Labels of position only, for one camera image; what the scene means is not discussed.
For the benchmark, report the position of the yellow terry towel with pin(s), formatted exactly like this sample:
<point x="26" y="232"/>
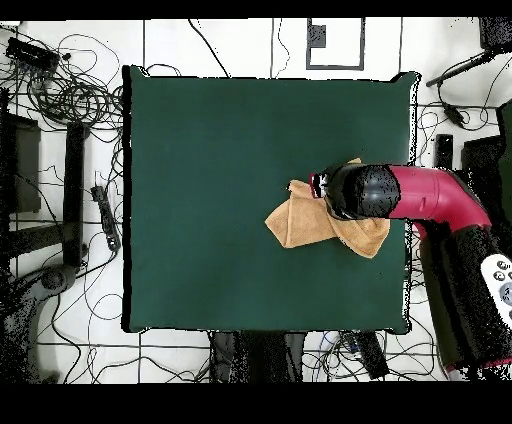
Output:
<point x="304" y="220"/>

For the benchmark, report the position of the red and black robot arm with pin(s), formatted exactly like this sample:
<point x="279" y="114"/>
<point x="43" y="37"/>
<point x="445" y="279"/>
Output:
<point x="432" y="196"/>

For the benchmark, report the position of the black flat panel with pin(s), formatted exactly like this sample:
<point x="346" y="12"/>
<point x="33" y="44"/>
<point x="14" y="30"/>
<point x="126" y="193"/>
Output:
<point x="482" y="156"/>

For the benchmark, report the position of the black flat box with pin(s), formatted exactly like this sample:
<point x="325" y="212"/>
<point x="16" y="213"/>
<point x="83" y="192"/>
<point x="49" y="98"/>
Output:
<point x="24" y="168"/>

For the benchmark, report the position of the long black bar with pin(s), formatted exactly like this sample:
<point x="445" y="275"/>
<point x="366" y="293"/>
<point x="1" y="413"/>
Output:
<point x="74" y="192"/>
<point x="444" y="150"/>

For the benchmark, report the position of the dark green table cloth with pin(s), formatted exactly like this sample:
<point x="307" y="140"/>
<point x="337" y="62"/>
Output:
<point x="180" y="140"/>

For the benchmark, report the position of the black power adapter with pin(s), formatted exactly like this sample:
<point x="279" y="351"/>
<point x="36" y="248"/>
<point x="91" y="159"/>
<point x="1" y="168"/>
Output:
<point x="454" y="115"/>

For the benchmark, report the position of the black power strip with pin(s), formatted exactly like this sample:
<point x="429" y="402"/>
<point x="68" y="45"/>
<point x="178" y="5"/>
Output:
<point x="372" y="356"/>
<point x="106" y="216"/>

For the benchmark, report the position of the black robot stand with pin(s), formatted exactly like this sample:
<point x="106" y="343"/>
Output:
<point x="256" y="356"/>

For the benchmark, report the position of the black rod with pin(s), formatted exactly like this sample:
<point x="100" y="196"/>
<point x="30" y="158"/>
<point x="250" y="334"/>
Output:
<point x="460" y="68"/>

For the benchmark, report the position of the black square box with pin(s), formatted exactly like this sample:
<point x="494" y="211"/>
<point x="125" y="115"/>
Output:
<point x="496" y="34"/>

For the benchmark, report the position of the grey wheeled stand base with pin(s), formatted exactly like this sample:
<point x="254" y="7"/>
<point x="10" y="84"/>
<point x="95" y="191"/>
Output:
<point x="52" y="280"/>

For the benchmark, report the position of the black electronics box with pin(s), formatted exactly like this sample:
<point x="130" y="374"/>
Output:
<point x="32" y="54"/>

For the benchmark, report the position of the grey floor outlet frame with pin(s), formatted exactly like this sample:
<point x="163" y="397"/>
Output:
<point x="316" y="36"/>

